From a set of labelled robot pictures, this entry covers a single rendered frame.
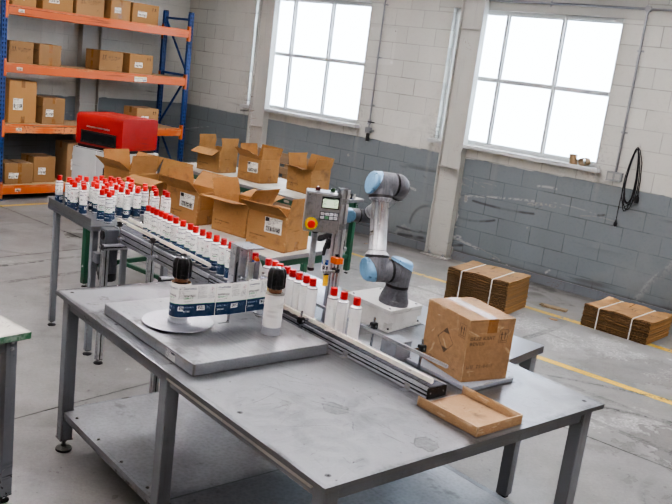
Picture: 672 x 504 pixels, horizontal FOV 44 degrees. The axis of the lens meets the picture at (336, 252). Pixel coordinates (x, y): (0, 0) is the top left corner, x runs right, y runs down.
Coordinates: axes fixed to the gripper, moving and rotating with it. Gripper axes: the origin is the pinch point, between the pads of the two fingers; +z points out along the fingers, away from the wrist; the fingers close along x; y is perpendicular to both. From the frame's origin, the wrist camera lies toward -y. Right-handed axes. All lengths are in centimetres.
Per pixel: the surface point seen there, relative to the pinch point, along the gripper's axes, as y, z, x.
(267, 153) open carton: -308, -11, 262
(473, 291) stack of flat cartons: -86, 84, 328
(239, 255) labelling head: -2, -10, -66
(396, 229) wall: -292, 82, 488
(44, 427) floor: -85, 100, -115
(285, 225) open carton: -87, 2, 58
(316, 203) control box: 33, -42, -54
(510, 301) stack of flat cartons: -54, 87, 342
